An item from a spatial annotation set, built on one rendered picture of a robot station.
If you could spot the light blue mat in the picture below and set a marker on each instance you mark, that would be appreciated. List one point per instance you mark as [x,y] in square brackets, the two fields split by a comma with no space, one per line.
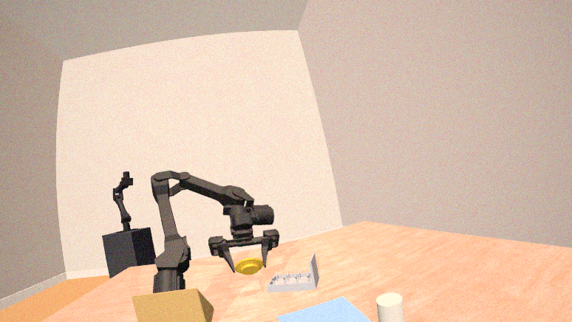
[336,310]

